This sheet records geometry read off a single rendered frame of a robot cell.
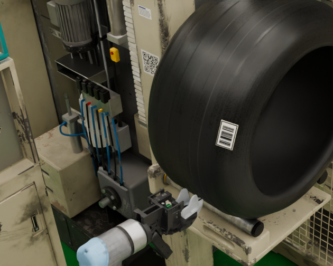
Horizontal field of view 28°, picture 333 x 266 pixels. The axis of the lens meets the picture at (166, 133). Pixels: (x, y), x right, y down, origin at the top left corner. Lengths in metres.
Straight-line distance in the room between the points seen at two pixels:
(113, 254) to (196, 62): 0.47
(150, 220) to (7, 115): 0.67
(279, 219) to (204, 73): 0.62
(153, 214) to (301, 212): 0.58
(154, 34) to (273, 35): 0.42
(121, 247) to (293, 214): 0.65
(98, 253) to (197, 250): 0.89
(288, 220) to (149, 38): 0.65
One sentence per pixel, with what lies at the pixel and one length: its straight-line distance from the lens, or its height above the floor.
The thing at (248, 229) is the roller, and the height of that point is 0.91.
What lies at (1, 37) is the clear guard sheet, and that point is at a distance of 1.89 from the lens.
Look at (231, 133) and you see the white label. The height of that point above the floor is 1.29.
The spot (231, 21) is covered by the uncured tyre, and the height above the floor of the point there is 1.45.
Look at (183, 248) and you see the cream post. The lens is 2.26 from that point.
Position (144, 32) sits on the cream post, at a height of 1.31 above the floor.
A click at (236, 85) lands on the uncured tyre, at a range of 1.45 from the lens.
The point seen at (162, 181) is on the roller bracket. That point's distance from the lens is 1.95.
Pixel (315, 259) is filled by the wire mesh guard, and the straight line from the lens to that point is 2.51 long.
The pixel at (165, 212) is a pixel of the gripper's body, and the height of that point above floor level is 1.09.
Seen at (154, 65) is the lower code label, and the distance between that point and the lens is 1.85.
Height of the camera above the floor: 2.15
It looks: 36 degrees down
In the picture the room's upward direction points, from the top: 7 degrees counter-clockwise
